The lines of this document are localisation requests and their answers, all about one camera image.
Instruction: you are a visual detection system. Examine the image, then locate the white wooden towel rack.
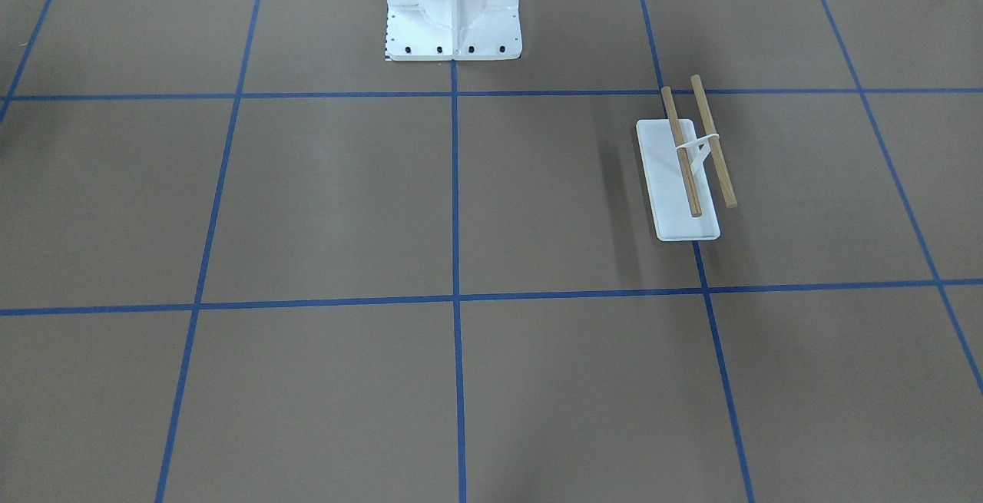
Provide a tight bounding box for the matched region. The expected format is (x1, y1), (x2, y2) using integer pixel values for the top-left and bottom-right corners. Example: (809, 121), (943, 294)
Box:
(635, 74), (737, 243)

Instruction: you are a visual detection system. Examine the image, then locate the brown paper table cover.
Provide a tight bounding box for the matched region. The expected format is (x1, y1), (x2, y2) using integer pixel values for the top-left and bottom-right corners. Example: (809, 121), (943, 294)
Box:
(2, 0), (981, 502)

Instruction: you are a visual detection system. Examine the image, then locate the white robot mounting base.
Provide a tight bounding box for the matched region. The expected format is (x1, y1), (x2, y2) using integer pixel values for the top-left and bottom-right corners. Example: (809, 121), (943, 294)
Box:
(384, 0), (523, 61)

